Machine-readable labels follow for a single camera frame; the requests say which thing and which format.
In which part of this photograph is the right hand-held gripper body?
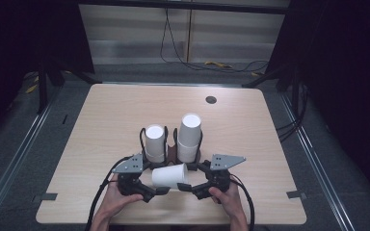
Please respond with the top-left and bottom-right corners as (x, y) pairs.
(206, 154), (247, 193)

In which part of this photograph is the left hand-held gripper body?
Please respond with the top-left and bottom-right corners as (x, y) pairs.
(112, 153), (145, 196)

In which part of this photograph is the white paper cup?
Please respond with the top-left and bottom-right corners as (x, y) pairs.
(151, 163), (189, 190)

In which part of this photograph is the short stack of white cups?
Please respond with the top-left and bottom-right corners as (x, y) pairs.
(144, 124), (168, 164)

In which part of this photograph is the dark double cup holder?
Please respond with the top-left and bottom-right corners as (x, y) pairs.
(139, 125), (204, 171)

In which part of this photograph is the person's right hand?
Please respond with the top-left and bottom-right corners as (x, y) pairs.
(209, 182), (246, 222)

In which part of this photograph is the person's left hand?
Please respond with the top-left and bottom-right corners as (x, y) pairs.
(94, 181), (144, 222)

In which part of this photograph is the tall stack of white cups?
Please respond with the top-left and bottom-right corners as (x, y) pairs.
(176, 113), (203, 165)

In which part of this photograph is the grey tape piece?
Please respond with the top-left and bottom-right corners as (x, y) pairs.
(286, 191), (307, 200)
(33, 192), (59, 202)

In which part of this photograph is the black metal stand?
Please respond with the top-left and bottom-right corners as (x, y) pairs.
(37, 57), (103, 116)
(242, 64), (303, 110)

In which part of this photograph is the dark curtain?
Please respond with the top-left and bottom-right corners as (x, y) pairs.
(266, 0), (370, 206)
(0, 0), (94, 142)

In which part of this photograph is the left hand-held gripper cable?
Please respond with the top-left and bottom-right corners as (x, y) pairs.
(85, 155), (134, 231)

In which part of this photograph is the hand-held gripper cable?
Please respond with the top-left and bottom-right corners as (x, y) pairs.
(85, 155), (134, 231)
(229, 174), (256, 231)

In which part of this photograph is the right hand-held gripper cable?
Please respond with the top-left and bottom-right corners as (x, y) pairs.
(229, 174), (256, 231)

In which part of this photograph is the bundle of black cables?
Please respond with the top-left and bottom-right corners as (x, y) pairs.
(276, 83), (310, 142)

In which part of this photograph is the metal floor rail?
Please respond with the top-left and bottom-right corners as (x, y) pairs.
(278, 91), (357, 231)
(0, 95), (56, 223)

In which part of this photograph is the black hanging cable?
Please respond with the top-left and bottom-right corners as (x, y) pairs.
(159, 8), (271, 73)

